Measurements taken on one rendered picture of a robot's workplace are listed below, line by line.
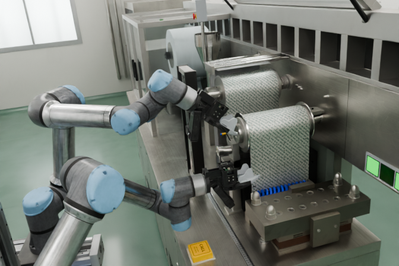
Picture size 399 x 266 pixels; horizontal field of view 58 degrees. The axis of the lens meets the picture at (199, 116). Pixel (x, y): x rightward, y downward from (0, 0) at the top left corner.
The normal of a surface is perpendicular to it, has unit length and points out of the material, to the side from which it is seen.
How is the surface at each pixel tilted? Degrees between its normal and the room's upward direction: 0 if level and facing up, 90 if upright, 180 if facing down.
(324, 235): 90
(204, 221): 0
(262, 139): 90
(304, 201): 0
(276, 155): 90
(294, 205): 0
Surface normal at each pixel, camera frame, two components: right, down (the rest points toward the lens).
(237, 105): 0.27, 0.33
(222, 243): -0.08, -0.94
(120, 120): -0.38, 0.34
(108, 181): 0.79, 0.06
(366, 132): -0.96, 0.17
